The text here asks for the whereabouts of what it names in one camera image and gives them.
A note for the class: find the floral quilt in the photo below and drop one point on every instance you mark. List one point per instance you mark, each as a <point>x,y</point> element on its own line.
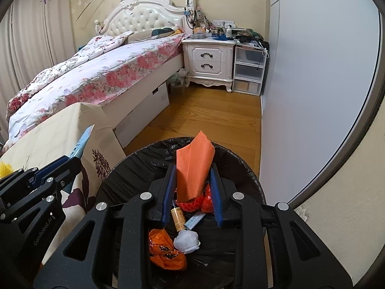
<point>60,72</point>

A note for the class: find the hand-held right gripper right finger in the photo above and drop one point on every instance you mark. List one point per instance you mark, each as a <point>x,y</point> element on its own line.
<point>217,198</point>

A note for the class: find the white tissue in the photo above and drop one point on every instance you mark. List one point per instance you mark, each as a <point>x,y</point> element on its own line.
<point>187,241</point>

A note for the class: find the orange paper sheet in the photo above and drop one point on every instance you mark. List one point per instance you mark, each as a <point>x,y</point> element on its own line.
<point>192,168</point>

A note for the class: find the red bubble wrap roll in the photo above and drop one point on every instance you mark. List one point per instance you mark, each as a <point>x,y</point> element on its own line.
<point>208,202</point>

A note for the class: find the light blue packet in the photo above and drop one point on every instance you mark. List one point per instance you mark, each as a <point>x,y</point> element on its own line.
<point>84,141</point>

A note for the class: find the clear plastic bag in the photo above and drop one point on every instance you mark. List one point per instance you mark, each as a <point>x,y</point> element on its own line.
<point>178,81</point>

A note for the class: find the clutter of small items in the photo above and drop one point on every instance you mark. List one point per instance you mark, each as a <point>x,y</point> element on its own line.
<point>222,31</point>

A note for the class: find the yellow label brown bottle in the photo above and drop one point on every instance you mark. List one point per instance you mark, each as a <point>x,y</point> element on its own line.
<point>177,216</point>

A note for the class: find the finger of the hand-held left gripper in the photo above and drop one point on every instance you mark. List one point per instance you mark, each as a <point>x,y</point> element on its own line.
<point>12,182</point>
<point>55,171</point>

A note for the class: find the white tufted bed frame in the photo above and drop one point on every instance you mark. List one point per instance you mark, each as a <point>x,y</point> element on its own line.
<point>141,15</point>

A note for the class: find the white wardrobe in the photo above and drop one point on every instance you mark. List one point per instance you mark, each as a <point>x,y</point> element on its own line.
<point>315,81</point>

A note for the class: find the blue and white tube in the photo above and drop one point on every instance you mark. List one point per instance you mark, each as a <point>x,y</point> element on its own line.
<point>195,219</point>

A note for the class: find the black-lined trash bin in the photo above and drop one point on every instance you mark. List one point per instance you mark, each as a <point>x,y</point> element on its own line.
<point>135,168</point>

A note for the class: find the floral bed sheet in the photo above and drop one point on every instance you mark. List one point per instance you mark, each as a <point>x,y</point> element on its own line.
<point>126,66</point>

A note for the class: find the clear plastic drawer unit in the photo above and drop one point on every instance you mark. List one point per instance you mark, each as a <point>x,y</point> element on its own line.
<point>248,69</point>

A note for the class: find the white nightstand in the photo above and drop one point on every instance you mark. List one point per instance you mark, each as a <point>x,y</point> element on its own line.
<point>209,60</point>

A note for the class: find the orange plastic bag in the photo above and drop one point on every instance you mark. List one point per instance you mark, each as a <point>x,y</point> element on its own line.
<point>165,253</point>

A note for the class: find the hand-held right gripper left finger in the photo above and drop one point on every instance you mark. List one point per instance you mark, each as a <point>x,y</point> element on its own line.
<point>167,195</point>

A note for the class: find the beige curtain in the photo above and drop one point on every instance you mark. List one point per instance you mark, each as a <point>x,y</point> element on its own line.
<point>6,75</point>
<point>42,30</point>

